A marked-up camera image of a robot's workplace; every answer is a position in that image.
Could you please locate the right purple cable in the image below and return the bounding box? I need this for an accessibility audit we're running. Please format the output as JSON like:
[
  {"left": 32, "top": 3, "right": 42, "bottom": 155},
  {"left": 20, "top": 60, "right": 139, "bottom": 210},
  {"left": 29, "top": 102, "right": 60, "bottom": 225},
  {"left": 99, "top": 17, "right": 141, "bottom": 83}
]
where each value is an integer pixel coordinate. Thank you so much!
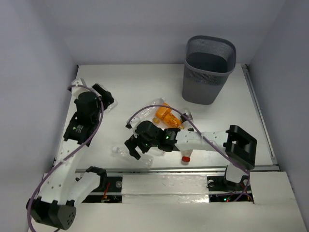
[{"left": 126, "top": 104, "right": 253, "bottom": 201}]

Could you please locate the orange bottle fruit label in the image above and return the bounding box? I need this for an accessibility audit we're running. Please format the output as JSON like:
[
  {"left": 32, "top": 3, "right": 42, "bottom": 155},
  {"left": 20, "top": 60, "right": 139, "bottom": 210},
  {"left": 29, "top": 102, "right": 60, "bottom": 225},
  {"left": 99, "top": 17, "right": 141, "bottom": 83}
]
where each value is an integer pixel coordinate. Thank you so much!
[{"left": 163, "top": 113, "right": 184, "bottom": 130}]

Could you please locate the metal rail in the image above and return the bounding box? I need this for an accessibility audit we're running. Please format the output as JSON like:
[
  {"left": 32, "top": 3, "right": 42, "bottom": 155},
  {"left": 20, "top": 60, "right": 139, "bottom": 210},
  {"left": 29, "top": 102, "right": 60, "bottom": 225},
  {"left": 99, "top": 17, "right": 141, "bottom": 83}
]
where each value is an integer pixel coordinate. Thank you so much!
[{"left": 49, "top": 165, "right": 278, "bottom": 174}]

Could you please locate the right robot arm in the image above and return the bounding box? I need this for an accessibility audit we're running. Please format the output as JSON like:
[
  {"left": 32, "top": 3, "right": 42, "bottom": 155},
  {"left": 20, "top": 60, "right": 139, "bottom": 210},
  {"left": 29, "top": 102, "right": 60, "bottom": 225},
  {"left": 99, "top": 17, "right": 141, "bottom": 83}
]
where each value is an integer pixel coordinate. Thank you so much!
[{"left": 125, "top": 121, "right": 257, "bottom": 189}]

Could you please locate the orange bottle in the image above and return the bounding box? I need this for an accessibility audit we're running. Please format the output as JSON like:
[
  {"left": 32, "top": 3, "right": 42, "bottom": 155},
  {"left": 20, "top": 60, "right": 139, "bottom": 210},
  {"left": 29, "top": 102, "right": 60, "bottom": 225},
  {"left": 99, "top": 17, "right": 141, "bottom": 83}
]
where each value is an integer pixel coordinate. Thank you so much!
[{"left": 152, "top": 103, "right": 171, "bottom": 125}]

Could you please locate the red cap clear bottle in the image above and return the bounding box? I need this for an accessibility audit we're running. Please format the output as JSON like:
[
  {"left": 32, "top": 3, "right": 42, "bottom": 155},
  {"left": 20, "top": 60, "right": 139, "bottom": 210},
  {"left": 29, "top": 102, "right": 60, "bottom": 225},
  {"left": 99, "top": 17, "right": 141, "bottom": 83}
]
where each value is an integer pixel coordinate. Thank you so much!
[{"left": 181, "top": 150, "right": 193, "bottom": 165}]

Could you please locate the black label clear bottle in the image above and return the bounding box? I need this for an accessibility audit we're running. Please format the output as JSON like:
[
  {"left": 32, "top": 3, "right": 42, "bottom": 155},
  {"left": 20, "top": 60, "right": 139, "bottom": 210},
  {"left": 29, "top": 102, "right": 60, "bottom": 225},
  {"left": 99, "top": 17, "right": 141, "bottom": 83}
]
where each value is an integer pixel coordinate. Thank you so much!
[{"left": 181, "top": 108, "right": 195, "bottom": 131}]

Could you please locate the wide clear bottle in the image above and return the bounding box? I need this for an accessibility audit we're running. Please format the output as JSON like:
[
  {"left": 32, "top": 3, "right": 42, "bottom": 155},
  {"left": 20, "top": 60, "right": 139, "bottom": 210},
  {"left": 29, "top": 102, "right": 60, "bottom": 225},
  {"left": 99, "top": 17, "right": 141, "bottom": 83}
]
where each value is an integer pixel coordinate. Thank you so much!
[{"left": 99, "top": 84, "right": 118, "bottom": 112}]

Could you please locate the grey mesh waste bin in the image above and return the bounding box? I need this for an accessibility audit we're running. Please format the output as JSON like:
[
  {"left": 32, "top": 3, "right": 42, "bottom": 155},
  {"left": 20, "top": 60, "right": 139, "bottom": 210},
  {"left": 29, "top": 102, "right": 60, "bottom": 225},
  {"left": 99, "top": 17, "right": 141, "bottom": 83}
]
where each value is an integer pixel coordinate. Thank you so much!
[{"left": 182, "top": 35, "right": 237, "bottom": 105}]

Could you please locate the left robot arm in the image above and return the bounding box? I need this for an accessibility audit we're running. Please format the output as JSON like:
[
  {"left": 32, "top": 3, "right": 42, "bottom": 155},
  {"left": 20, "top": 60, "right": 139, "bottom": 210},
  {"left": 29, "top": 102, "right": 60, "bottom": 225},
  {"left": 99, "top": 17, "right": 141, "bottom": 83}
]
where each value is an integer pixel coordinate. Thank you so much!
[{"left": 26, "top": 79, "right": 117, "bottom": 232}]

